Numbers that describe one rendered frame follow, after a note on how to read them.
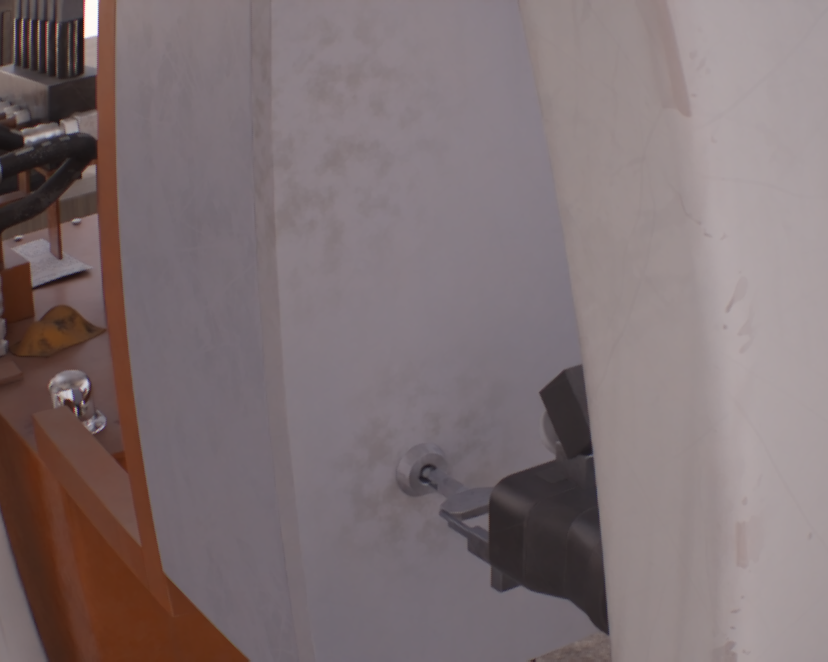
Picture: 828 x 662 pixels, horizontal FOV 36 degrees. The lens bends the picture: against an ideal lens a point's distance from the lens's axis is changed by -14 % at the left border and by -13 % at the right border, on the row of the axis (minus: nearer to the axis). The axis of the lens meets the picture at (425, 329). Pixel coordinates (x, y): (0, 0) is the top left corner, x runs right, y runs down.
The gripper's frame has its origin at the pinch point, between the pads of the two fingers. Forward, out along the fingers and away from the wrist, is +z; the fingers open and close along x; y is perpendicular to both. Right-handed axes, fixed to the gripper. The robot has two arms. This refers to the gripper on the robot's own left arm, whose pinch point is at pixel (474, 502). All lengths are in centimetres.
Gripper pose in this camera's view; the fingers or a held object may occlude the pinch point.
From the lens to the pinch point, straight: 66.6
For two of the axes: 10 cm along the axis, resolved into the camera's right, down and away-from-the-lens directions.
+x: -8.4, 2.1, -5.0
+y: -0.3, -9.4, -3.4
